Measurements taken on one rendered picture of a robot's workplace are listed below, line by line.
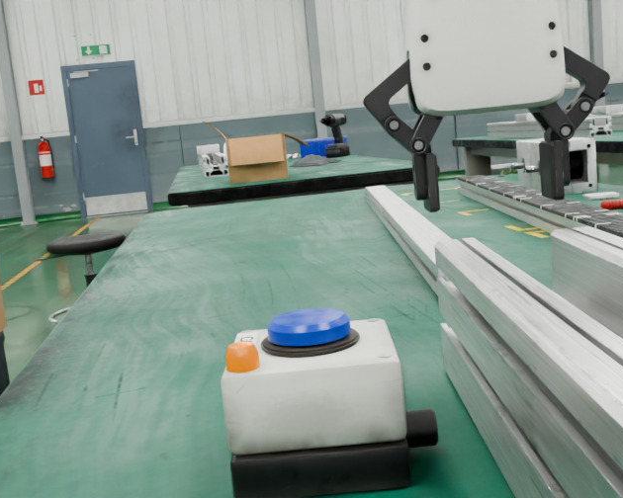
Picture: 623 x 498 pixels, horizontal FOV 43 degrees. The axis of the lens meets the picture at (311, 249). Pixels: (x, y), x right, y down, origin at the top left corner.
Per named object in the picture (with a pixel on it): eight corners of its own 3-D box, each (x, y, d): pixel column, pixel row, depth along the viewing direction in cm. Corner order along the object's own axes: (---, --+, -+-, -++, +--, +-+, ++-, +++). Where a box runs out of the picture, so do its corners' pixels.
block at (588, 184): (520, 193, 153) (517, 143, 152) (579, 187, 153) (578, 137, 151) (533, 198, 143) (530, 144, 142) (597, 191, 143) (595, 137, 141)
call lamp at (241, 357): (227, 364, 36) (224, 338, 36) (261, 361, 36) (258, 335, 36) (224, 373, 35) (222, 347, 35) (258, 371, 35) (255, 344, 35)
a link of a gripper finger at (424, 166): (426, 113, 56) (433, 207, 57) (381, 118, 56) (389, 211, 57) (433, 112, 53) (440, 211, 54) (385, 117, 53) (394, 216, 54)
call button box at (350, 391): (247, 437, 43) (234, 324, 42) (425, 420, 43) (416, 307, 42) (233, 505, 36) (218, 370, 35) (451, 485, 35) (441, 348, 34)
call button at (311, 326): (272, 347, 41) (268, 309, 40) (350, 340, 41) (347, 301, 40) (268, 372, 37) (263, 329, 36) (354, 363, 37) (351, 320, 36)
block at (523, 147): (506, 188, 164) (503, 141, 163) (563, 183, 164) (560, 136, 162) (517, 192, 154) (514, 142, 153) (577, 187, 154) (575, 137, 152)
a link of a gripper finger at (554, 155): (580, 98, 56) (585, 193, 57) (535, 102, 56) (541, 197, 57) (597, 96, 53) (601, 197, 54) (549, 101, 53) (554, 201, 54)
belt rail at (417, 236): (366, 202, 166) (365, 187, 165) (386, 200, 166) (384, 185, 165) (440, 300, 71) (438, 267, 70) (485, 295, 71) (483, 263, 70)
